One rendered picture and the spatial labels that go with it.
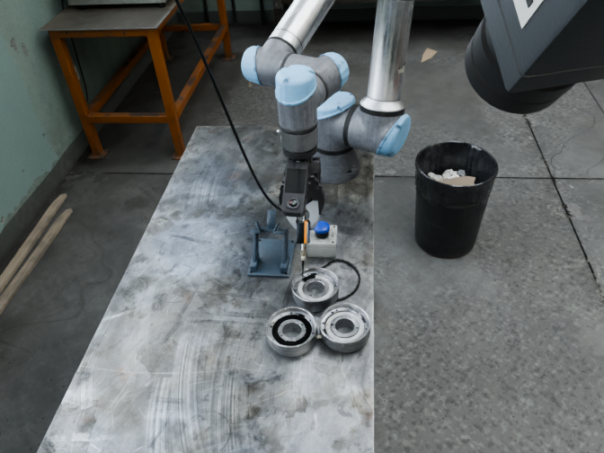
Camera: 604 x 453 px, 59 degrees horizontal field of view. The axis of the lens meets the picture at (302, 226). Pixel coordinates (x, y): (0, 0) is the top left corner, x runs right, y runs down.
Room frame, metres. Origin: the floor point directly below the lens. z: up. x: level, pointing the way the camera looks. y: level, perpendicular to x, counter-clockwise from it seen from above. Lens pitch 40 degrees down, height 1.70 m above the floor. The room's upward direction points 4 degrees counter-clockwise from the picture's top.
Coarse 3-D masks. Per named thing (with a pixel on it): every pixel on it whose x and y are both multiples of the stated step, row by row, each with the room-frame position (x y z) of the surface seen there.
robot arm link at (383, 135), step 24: (384, 0) 1.26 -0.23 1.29; (408, 0) 1.25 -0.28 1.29; (384, 24) 1.25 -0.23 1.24; (408, 24) 1.25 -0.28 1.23; (384, 48) 1.23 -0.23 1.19; (384, 72) 1.22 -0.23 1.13; (384, 96) 1.21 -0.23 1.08; (360, 120) 1.22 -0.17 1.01; (384, 120) 1.18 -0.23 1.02; (408, 120) 1.21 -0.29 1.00; (360, 144) 1.20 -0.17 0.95; (384, 144) 1.16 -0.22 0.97
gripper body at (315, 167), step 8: (288, 152) 0.90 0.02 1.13; (312, 152) 0.90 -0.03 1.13; (288, 160) 0.96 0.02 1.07; (296, 160) 0.92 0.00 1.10; (304, 160) 0.91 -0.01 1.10; (312, 160) 0.96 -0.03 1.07; (320, 160) 0.96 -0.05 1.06; (312, 168) 0.93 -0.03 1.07; (320, 168) 0.96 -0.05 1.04; (312, 176) 0.90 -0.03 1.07; (320, 176) 0.95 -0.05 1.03; (312, 184) 0.89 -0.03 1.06; (312, 192) 0.89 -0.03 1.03
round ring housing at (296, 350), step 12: (276, 312) 0.74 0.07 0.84; (288, 312) 0.75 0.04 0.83; (300, 312) 0.75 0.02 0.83; (288, 324) 0.72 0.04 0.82; (300, 324) 0.71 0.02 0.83; (312, 324) 0.71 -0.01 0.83; (300, 336) 0.68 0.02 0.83; (312, 336) 0.67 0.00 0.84; (276, 348) 0.66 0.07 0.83; (288, 348) 0.65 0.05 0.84; (300, 348) 0.65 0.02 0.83
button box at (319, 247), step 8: (312, 232) 0.98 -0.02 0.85; (328, 232) 0.98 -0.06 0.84; (336, 232) 0.98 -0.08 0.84; (312, 240) 0.95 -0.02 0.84; (320, 240) 0.95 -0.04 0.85; (328, 240) 0.95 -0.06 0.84; (336, 240) 0.96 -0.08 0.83; (312, 248) 0.94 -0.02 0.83; (320, 248) 0.94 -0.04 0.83; (328, 248) 0.94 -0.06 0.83; (336, 248) 0.96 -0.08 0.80; (312, 256) 0.94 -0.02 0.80; (320, 256) 0.94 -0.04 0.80; (328, 256) 0.94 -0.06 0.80
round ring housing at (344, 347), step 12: (324, 312) 0.73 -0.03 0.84; (336, 312) 0.74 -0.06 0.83; (360, 312) 0.73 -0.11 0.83; (324, 324) 0.71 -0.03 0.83; (336, 324) 0.71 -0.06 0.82; (348, 324) 0.72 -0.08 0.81; (324, 336) 0.67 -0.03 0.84; (348, 336) 0.67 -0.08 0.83; (360, 336) 0.67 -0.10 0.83; (336, 348) 0.65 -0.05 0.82; (348, 348) 0.65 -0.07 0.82
